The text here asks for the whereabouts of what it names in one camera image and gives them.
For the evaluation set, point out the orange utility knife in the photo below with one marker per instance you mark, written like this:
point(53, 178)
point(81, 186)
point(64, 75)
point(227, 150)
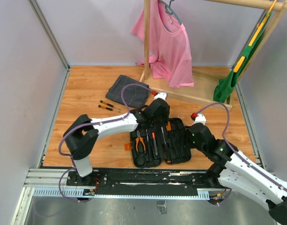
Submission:
point(155, 143)

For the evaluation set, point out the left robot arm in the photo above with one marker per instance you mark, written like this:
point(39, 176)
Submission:
point(81, 137)

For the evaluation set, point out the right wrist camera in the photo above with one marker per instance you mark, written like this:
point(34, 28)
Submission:
point(200, 118)

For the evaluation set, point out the black handled nut driver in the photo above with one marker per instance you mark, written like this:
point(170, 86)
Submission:
point(166, 149)

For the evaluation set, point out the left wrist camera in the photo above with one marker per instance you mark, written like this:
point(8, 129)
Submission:
point(161, 95)

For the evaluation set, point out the black plastic tool case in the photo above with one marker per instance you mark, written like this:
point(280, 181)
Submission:
point(176, 139)

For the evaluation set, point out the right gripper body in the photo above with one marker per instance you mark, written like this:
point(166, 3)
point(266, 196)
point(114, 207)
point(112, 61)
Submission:
point(192, 144)

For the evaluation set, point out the orange handled pliers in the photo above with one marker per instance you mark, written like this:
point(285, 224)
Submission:
point(140, 145)

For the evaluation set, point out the green garment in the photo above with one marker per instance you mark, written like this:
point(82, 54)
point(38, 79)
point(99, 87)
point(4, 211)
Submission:
point(226, 86)

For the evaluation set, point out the teal clothes hanger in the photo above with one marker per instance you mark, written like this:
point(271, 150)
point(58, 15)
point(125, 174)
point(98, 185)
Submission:
point(172, 14)

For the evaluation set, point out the yellow clothes hanger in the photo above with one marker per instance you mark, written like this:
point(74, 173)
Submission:
point(247, 50)

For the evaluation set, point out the grey folded cloth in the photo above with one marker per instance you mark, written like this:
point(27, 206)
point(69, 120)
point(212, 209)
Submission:
point(135, 93)

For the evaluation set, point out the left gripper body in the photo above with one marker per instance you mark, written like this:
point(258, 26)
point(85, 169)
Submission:
point(162, 120)

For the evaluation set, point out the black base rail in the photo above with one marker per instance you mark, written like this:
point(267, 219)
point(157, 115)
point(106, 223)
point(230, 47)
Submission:
point(145, 182)

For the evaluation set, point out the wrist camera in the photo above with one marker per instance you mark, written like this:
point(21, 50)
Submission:
point(200, 118)
point(161, 95)

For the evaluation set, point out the small black screwdriver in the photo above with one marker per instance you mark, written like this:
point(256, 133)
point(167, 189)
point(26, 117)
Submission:
point(108, 108)
point(110, 105)

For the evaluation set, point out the wooden clothes rack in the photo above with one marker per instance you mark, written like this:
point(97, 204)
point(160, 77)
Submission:
point(208, 77)

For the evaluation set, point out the orange black screwdriver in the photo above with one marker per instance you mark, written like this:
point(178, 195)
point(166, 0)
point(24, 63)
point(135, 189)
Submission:
point(168, 126)

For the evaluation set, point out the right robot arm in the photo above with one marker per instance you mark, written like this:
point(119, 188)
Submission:
point(232, 169)

